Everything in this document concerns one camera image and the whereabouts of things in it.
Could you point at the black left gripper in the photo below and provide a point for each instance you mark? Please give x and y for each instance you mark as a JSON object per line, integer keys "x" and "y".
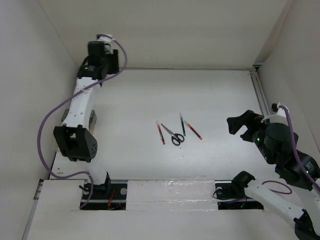
{"x": 114, "y": 57}

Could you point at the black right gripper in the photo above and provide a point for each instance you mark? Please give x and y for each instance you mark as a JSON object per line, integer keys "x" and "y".
{"x": 249, "y": 118}

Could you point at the red orange pen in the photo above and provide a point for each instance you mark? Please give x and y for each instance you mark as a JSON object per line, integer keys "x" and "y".
{"x": 192, "y": 129}

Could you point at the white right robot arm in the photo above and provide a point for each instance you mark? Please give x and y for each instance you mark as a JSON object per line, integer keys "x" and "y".
{"x": 299, "y": 207}

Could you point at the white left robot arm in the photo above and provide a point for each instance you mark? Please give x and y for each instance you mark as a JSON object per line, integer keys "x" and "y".
{"x": 86, "y": 89}

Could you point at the green pen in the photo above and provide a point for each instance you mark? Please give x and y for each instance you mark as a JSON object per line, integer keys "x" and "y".
{"x": 182, "y": 124}

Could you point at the clear smoky organizer tray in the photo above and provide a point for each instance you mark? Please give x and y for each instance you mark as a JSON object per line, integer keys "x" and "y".
{"x": 76, "y": 141}

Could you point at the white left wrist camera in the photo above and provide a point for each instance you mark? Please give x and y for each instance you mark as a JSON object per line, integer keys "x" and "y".
{"x": 107, "y": 40}

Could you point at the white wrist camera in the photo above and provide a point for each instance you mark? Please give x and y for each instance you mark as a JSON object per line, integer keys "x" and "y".
{"x": 278, "y": 114}
{"x": 107, "y": 40}

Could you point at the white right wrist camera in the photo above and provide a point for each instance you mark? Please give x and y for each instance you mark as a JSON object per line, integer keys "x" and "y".
{"x": 278, "y": 114}

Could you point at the aluminium rail right side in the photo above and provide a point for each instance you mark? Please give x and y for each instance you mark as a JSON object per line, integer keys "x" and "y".
{"x": 262, "y": 102}

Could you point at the black handled scissors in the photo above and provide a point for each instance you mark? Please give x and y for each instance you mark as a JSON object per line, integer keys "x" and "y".
{"x": 176, "y": 138}

